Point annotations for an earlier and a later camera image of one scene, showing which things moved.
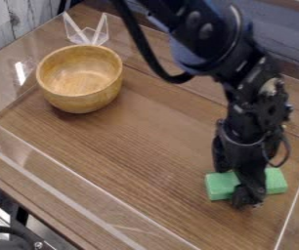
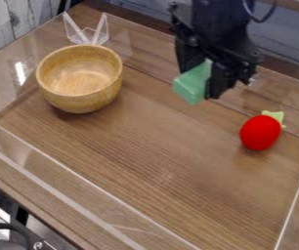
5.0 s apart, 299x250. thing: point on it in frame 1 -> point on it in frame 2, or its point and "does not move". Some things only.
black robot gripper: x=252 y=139 -> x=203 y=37
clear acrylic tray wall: x=63 y=199 does not move
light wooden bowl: x=82 y=77 does not move
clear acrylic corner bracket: x=88 y=36 does not move
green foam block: x=220 y=184 -> x=190 y=85
